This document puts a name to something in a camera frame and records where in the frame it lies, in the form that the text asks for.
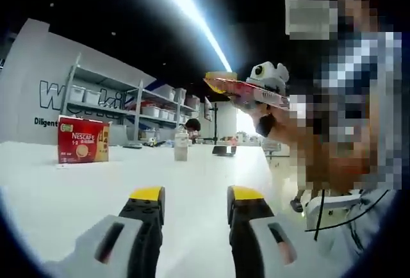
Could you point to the black tripod stand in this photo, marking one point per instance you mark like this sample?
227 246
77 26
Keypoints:
215 124

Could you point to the clear plastic cup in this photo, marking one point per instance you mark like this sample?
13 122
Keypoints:
181 148

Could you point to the group of white storage bins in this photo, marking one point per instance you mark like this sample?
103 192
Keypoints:
91 97

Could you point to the ceiling light strip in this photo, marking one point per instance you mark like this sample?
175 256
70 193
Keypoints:
195 15

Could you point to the red coffee box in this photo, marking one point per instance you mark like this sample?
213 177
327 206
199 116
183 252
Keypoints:
83 140

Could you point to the person's right hand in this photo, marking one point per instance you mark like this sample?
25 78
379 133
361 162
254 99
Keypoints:
282 124

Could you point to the black smartphone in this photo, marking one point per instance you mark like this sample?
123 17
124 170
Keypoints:
224 150

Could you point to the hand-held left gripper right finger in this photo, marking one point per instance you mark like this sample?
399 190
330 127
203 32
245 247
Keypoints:
256 246

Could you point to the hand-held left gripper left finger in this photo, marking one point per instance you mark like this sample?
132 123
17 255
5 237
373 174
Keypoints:
128 246

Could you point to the flat black phone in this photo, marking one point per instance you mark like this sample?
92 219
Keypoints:
132 146

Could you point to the white yellow device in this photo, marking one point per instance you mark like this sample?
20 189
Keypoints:
152 141

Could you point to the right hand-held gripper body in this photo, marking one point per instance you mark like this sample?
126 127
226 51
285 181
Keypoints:
272 77

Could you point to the person's grey shirt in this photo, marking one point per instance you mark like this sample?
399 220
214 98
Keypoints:
362 230

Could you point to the grey metal shelf rack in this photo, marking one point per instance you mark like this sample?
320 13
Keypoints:
138 111

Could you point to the white chair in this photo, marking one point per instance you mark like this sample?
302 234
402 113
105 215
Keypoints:
333 204

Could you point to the red coffee pouch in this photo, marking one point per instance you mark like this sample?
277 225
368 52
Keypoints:
256 93

